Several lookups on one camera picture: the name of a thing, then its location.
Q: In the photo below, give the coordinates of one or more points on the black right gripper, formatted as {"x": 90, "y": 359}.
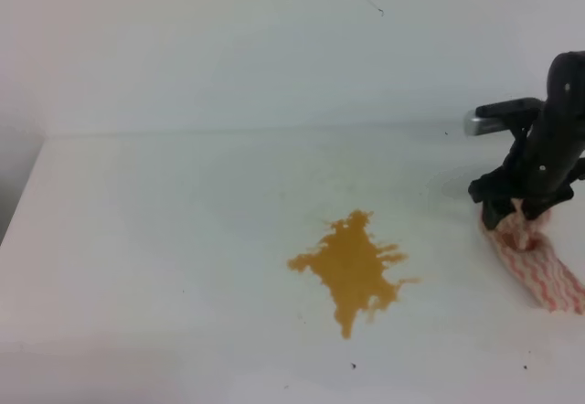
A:
{"x": 543, "y": 158}

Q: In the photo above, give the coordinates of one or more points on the pink white striped rag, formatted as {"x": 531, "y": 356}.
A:
{"x": 529, "y": 256}

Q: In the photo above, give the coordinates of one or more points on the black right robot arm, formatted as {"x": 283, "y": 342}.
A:
{"x": 565, "y": 98}

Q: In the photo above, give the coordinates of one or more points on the orange coffee stain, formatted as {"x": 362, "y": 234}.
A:
{"x": 351, "y": 265}

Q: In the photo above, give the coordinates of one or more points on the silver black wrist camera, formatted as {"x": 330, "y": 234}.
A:
{"x": 514, "y": 116}

